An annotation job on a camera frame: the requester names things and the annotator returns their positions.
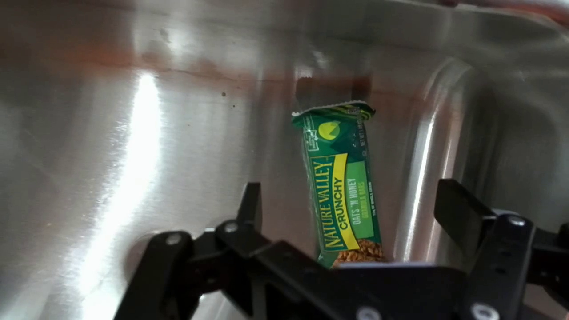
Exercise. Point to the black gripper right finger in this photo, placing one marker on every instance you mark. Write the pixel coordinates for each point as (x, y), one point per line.
(463, 218)

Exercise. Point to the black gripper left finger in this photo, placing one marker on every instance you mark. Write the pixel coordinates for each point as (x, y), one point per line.
(245, 230)

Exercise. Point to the green granola bar packet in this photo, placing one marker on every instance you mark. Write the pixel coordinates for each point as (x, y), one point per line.
(337, 161)

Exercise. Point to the stainless steel sink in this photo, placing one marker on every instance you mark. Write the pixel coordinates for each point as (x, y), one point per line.
(126, 118)

